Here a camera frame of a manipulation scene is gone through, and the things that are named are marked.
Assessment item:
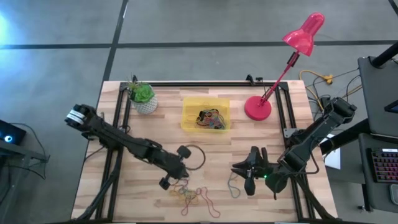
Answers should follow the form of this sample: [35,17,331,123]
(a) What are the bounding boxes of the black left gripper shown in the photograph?
[159,144,192,191]

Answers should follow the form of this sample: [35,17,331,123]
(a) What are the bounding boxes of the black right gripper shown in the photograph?
[231,146,275,197]

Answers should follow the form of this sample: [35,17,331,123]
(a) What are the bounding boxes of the yellow rubber band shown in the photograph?
[182,186,200,205]
[169,189,187,200]

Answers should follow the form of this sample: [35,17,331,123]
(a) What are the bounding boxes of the rubber bands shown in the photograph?
[201,110,223,128]

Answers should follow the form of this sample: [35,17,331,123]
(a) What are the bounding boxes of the wide black rubber band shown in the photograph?
[195,109,215,125]

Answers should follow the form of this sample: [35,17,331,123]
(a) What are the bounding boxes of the yellow translucent plastic bin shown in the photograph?
[180,96,231,134]

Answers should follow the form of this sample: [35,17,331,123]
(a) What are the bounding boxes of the red desk lamp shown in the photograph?
[244,12,326,121]

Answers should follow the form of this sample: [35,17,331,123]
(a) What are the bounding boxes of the green succulent in patterned pot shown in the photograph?
[127,79,159,115]

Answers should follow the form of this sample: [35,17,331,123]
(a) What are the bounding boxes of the white paper sheet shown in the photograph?
[317,133,342,170]

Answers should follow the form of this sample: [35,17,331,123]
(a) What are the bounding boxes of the black power adapter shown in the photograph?
[320,95,332,110]

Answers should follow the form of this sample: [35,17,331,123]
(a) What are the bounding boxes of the dark grey desk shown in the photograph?
[320,118,398,214]

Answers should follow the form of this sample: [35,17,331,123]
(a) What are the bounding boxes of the backlit keyboard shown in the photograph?
[369,147,398,184]

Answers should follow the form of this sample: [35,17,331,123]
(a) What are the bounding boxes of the black side stand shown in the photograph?
[0,141,51,224]

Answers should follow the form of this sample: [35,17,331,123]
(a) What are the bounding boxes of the black phone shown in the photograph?
[384,99,398,114]

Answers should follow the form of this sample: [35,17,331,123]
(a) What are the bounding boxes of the black box with blue light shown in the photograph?
[0,119,27,146]

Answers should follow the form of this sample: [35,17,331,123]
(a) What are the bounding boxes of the black pole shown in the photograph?
[371,41,398,68]

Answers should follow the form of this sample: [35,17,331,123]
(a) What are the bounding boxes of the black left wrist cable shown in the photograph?
[183,144,207,171]

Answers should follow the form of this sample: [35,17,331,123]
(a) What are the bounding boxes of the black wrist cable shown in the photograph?
[183,144,207,171]
[279,145,321,177]

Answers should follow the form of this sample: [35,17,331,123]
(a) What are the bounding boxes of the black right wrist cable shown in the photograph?
[279,145,321,177]

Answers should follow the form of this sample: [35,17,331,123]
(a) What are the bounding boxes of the black aluminium table frame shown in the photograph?
[71,80,338,223]

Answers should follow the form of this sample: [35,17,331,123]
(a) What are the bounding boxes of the yellow floor cable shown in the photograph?
[298,69,335,111]

